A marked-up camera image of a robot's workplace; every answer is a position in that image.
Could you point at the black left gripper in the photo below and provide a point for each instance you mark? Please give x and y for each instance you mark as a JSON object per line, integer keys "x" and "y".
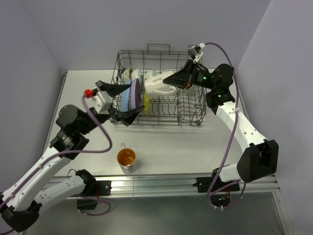
{"x": 126, "y": 117}

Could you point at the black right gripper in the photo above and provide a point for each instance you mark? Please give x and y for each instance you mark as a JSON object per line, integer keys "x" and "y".
{"x": 184, "y": 78}

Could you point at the blue plastic plate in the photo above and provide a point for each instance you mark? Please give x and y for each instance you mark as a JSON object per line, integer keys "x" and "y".
{"x": 125, "y": 97}

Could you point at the green cup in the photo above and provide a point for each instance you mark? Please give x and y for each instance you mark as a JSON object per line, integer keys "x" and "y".
{"x": 190, "y": 91}

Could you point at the lilac plastic plate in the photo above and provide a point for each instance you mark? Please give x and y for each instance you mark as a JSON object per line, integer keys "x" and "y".
{"x": 135, "y": 93}

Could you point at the green polka-dot plate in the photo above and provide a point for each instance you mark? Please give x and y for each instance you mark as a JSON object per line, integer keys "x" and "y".
{"x": 146, "y": 104}

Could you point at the floral painted bowl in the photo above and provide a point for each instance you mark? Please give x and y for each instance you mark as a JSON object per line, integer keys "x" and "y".
{"x": 127, "y": 75}

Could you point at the cream white mug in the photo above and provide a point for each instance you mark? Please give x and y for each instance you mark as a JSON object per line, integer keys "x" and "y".
{"x": 155, "y": 86}

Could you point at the white bowl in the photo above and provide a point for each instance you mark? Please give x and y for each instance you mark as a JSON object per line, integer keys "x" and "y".
{"x": 149, "y": 74}
{"x": 136, "y": 74}

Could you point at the floral mug orange inside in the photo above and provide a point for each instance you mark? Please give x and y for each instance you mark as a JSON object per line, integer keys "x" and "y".
{"x": 126, "y": 159}

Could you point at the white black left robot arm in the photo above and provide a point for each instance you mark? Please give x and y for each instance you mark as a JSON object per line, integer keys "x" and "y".
{"x": 22, "y": 204}

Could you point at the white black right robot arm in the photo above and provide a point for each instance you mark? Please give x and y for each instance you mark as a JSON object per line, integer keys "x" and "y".
{"x": 260, "y": 155}

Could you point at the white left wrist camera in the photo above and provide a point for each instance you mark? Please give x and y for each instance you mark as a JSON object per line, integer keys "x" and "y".
{"x": 102, "y": 100}

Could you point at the grey wire dish rack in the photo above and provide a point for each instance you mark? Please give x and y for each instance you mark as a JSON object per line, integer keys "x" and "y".
{"x": 177, "y": 109}

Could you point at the aluminium frame rail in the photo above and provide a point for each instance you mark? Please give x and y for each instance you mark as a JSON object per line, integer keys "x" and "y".
{"x": 171, "y": 205}

